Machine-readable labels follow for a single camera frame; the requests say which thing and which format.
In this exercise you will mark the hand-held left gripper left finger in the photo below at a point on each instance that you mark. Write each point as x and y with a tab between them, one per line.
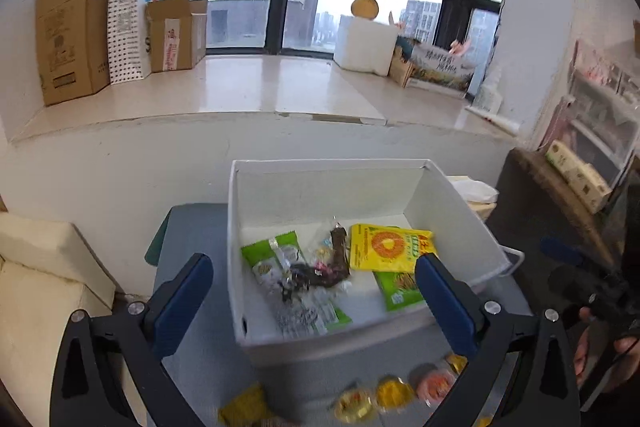
182	302

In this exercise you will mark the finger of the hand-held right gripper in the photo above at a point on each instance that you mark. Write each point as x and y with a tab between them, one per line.
560	252

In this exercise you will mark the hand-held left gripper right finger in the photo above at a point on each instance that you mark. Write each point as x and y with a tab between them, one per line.
445	307

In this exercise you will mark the yellow jelly cup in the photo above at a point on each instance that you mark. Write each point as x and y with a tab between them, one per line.
355	404
395	393
457	363

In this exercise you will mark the pink jelly cup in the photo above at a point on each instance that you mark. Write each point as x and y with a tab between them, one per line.
434	382

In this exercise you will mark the large yellow snack packet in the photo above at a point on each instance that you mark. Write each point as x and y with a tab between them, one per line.
387	247

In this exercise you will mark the small olive yellow packet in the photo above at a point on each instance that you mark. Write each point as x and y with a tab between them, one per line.
245	409

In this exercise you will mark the white storage box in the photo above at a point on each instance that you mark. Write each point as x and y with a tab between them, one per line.
320	192

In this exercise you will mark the person's right hand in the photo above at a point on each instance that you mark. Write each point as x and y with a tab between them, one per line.
582	349

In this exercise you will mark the green striped snack packet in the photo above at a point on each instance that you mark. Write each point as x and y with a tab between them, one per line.
400	289

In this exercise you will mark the beige tissue pack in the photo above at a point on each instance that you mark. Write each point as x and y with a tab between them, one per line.
577	174

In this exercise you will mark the beige box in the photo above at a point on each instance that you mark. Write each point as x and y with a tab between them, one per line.
482	210

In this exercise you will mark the green white snack packet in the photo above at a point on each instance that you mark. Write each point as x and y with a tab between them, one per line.
270	259

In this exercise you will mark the white plastic bag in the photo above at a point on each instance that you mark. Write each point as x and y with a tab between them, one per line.
472	189

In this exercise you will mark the dark brown snack packet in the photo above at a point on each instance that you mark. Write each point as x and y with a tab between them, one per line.
337	254

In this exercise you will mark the green grey-print snack packet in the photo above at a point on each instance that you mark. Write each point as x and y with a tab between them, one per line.
310	314

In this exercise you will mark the clear wrapped candy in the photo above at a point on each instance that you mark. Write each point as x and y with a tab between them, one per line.
320	252

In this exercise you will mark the clear plastic drawer unit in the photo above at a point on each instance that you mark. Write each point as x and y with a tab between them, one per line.
600	117

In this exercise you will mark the white rolled paper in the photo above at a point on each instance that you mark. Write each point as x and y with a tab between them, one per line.
495	118

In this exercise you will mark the cream cushion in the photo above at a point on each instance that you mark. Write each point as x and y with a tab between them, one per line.
30	342
40	247

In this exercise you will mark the landscape printed box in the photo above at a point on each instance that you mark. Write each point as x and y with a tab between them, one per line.
440	67

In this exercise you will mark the pink toy figure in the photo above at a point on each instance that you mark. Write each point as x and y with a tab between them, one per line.
397	24
459	47

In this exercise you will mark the small brown carton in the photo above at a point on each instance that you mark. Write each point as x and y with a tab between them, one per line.
399	68

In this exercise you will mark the small open cardboard box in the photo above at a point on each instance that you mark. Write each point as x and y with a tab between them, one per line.
175	42

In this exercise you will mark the white foam box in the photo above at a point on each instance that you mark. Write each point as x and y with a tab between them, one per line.
362	44

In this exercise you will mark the white patterned paper bag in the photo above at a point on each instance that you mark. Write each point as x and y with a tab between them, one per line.
127	22

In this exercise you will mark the large cardboard box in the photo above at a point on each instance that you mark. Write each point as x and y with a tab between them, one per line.
70	32

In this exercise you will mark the round orange fruit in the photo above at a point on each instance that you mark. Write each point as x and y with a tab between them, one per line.
365	7

